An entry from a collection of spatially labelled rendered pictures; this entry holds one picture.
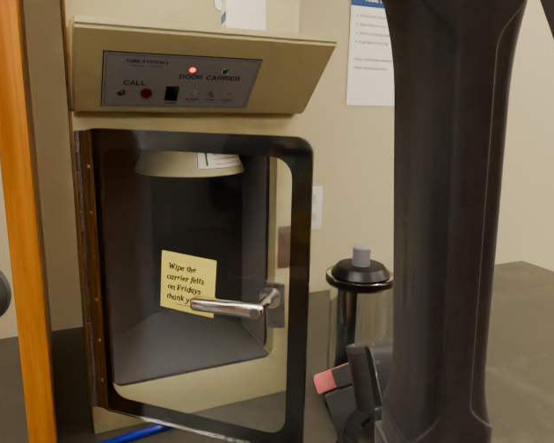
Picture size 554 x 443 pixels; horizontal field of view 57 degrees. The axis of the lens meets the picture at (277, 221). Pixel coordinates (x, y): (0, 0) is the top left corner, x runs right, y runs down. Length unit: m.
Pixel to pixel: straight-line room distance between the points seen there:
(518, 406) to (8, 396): 0.85
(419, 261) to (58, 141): 0.94
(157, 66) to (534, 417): 0.78
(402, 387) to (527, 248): 1.56
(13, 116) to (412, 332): 0.47
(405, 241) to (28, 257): 0.46
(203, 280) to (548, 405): 0.64
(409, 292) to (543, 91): 1.54
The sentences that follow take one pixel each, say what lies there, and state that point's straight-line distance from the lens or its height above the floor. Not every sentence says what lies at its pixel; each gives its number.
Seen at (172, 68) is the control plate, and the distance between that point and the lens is 0.65.
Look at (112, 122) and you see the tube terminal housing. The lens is 0.72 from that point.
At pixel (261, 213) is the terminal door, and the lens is 0.58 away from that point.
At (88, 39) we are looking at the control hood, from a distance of 0.61.
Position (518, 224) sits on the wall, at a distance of 1.84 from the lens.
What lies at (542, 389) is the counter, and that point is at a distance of 1.06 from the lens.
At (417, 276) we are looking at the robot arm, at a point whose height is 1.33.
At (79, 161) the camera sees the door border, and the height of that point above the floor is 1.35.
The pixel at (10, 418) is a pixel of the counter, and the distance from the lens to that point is 0.94.
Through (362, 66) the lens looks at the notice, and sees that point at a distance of 1.37.
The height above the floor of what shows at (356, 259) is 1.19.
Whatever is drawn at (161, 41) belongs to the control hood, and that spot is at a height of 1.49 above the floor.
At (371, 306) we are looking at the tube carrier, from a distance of 0.79.
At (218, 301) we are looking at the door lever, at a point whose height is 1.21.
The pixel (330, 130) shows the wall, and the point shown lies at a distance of 1.32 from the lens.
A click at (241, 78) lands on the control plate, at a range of 0.68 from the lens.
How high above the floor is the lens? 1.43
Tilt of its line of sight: 13 degrees down
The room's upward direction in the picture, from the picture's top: 1 degrees clockwise
